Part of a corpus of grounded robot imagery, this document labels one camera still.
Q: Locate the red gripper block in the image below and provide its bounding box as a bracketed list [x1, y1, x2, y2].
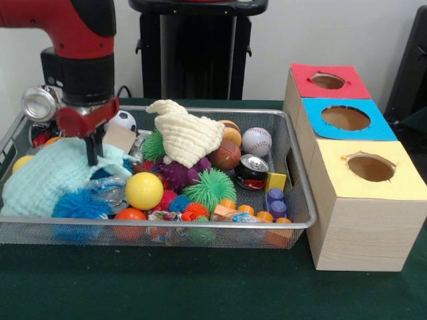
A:
[55, 96, 121, 167]

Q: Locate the mint green cloth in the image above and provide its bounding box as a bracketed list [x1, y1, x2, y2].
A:
[0, 137, 135, 217]

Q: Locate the crushed silver drink can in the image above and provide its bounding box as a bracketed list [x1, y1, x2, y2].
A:
[21, 85, 65, 121]

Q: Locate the cream waffle cloth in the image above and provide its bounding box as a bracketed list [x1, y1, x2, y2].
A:
[145, 99, 226, 169]

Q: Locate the shallow clear mesh bin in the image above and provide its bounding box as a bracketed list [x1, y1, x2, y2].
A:
[0, 103, 318, 249]

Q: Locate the wooden three-hole box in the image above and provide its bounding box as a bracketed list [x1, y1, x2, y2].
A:
[282, 63, 427, 271]

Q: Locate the black white soccer ball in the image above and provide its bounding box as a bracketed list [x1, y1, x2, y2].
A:
[111, 110, 137, 133]

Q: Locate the green spiky ball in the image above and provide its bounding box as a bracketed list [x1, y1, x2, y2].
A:
[182, 168, 238, 216]
[142, 129, 167, 163]

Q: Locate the blue spiky ball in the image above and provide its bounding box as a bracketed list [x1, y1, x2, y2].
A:
[51, 189, 113, 219]

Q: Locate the smooth yellow ball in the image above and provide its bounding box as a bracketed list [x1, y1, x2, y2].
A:
[125, 171, 165, 211]

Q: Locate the yellow tennis ball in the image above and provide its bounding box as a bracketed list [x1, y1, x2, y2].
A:
[12, 155, 35, 174]

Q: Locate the brown football toy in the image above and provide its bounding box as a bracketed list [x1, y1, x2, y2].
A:
[208, 139, 242, 171]

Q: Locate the white baseball toy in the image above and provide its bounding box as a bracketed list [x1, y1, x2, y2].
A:
[242, 127, 273, 157]

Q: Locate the dark green table cloth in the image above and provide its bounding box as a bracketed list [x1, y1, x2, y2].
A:
[0, 97, 427, 320]

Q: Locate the black upright stand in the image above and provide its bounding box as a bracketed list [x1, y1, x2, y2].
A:
[383, 5, 427, 117]

